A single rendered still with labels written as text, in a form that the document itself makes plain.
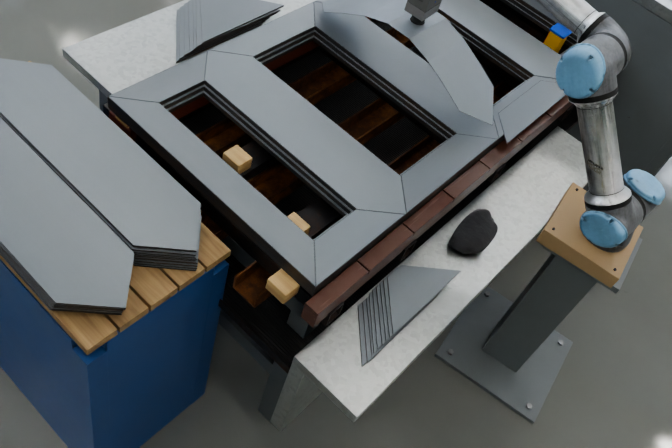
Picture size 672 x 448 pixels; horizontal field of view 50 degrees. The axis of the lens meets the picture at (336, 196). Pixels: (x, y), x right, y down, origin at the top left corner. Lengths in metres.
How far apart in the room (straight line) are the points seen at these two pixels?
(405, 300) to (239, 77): 0.76
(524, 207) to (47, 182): 1.33
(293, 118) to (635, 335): 1.73
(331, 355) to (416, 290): 0.28
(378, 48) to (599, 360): 1.46
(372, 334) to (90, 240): 0.69
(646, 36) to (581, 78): 0.96
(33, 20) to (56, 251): 2.06
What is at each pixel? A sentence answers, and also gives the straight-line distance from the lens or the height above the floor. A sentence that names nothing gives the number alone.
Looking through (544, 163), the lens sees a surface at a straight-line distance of 2.40.
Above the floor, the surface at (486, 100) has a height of 0.92.
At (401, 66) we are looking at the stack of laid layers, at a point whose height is 0.86.
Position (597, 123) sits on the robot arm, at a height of 1.13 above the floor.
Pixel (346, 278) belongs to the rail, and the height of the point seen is 0.83.
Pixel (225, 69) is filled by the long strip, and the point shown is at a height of 0.86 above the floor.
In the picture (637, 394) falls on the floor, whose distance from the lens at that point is 2.95.
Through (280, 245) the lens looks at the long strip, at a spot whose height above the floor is 0.86.
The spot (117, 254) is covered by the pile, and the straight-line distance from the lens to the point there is 1.62.
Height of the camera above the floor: 2.18
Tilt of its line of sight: 48 degrees down
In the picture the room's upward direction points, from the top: 19 degrees clockwise
